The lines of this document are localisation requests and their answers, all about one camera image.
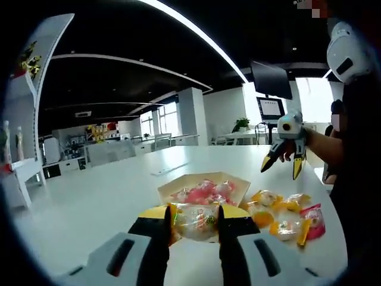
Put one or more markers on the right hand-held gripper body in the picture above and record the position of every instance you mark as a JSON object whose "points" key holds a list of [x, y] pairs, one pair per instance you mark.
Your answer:
{"points": [[294, 128]]}

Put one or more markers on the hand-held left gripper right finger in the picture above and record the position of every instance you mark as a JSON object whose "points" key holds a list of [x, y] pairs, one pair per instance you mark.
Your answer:
{"points": [[241, 238]]}

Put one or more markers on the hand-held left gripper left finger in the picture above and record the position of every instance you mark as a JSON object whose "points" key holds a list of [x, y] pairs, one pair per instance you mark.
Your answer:
{"points": [[140, 244]]}

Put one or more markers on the yellow marshmallow packet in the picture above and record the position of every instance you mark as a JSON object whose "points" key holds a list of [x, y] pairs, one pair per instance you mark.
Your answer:
{"points": [[296, 202], [265, 198], [287, 231], [195, 223], [262, 220]]}

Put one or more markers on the beige hexagonal bowl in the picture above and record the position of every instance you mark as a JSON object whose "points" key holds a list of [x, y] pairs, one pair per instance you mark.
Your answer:
{"points": [[190, 178]]}

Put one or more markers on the person's right hand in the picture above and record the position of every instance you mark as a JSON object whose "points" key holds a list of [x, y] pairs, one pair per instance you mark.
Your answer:
{"points": [[288, 152]]}

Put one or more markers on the white background desk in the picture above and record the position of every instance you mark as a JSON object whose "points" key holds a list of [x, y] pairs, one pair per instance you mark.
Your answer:
{"points": [[238, 135]]}

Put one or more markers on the potted plant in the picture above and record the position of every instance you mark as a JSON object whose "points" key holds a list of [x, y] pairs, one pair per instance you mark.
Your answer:
{"points": [[242, 122]]}

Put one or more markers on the black hanging screen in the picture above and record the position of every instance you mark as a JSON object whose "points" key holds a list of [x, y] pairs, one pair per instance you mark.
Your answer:
{"points": [[271, 80]]}

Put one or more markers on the white table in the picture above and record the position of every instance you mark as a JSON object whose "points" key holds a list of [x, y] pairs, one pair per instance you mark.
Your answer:
{"points": [[104, 193]]}

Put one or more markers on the person's black-clothed torso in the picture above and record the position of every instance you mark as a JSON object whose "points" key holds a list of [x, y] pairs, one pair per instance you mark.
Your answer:
{"points": [[357, 178]]}

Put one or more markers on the white chest-worn device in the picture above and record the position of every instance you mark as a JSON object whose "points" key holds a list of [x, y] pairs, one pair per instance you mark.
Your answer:
{"points": [[348, 50]]}

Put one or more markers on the translucent white panel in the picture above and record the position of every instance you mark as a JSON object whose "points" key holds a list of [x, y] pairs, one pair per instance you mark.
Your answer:
{"points": [[110, 155]]}

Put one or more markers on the white low cabinet row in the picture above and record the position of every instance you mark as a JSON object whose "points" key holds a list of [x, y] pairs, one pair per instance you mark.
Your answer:
{"points": [[68, 165]]}

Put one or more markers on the white chair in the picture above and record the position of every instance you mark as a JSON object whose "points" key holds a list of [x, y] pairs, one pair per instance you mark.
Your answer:
{"points": [[162, 140]]}

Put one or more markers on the yellow display figure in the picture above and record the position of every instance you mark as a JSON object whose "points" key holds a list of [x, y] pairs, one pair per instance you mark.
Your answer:
{"points": [[96, 132]]}

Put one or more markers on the white box appliance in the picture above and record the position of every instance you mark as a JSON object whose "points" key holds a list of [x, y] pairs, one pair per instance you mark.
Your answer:
{"points": [[52, 150]]}

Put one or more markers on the white display shelf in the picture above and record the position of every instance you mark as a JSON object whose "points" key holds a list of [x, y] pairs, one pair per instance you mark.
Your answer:
{"points": [[26, 169]]}

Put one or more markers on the green white bottle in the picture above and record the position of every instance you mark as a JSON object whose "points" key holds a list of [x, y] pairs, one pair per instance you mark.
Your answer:
{"points": [[6, 140]]}

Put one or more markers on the black yellow snack bag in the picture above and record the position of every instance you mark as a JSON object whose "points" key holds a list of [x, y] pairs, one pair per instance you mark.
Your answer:
{"points": [[29, 59]]}

